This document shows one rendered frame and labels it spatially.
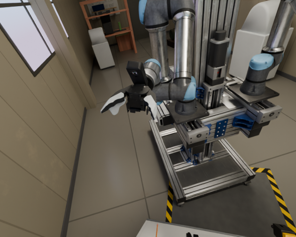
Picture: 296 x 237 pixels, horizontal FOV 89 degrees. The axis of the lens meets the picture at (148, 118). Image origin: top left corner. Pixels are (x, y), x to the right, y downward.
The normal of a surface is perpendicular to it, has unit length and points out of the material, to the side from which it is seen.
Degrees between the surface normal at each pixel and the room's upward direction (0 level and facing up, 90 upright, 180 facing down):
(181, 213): 0
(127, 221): 0
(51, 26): 90
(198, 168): 0
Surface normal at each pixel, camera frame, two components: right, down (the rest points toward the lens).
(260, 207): -0.16, -0.75
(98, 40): 0.26, 0.44
